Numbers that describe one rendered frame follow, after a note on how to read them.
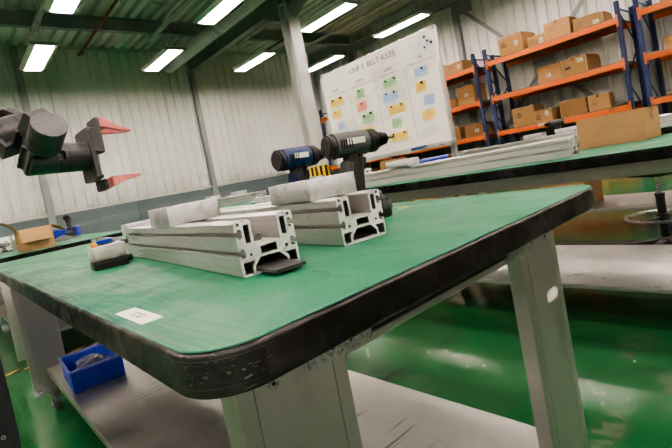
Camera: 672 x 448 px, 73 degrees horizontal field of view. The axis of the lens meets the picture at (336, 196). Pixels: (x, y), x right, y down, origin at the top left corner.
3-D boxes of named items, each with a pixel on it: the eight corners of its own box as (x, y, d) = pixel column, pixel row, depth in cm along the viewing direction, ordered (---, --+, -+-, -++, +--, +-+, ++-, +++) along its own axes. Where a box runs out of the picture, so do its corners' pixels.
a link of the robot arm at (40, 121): (25, 124, 88) (-21, 138, 81) (35, 80, 81) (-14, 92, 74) (70, 166, 88) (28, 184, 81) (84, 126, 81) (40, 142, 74)
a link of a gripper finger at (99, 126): (134, 116, 95) (87, 116, 88) (141, 149, 95) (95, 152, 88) (120, 125, 99) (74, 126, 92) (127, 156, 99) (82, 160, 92)
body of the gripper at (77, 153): (95, 126, 89) (54, 127, 83) (107, 176, 89) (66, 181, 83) (83, 135, 93) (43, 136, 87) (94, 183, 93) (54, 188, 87)
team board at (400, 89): (340, 258, 481) (304, 76, 471) (372, 246, 514) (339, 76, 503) (461, 261, 368) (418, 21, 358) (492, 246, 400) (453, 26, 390)
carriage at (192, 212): (153, 238, 106) (147, 210, 105) (199, 228, 112) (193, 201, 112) (172, 239, 93) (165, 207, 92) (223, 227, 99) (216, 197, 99)
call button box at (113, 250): (91, 269, 119) (86, 246, 119) (130, 259, 125) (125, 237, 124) (95, 271, 112) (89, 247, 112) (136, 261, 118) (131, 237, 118)
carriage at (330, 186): (274, 218, 96) (267, 187, 96) (316, 208, 103) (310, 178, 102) (314, 216, 83) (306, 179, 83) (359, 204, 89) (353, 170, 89)
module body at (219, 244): (133, 256, 132) (126, 228, 132) (167, 247, 138) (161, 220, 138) (244, 278, 67) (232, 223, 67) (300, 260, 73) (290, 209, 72)
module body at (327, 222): (196, 240, 143) (190, 214, 143) (225, 233, 149) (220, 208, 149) (344, 246, 78) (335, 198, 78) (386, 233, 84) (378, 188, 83)
